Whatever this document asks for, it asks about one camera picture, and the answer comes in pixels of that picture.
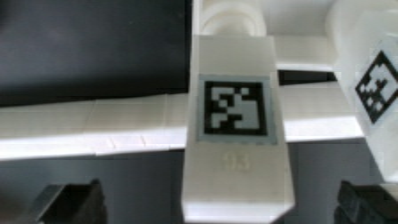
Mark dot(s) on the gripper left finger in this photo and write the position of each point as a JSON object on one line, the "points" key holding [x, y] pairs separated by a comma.
{"points": [[67, 204]]}

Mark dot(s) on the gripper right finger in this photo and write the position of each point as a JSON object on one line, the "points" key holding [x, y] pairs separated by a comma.
{"points": [[366, 204]]}

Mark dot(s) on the white chair leg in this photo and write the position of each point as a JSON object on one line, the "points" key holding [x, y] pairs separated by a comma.
{"points": [[362, 32], [236, 175]]}

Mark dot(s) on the white chair seat part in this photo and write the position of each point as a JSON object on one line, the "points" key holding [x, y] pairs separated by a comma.
{"points": [[254, 33]]}

